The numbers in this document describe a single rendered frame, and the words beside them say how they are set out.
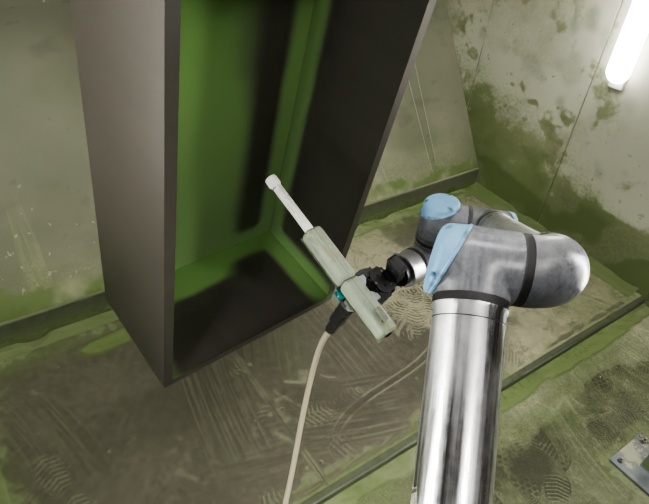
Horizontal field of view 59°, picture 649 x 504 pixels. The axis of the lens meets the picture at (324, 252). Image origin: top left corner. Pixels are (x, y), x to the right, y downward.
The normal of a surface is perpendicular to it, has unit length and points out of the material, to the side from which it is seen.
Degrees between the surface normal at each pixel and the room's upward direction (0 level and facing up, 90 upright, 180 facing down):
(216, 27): 102
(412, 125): 57
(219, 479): 0
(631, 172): 90
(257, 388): 0
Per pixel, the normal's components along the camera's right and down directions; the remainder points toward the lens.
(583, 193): -0.82, 0.29
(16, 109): 0.51, 0.03
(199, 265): 0.20, -0.66
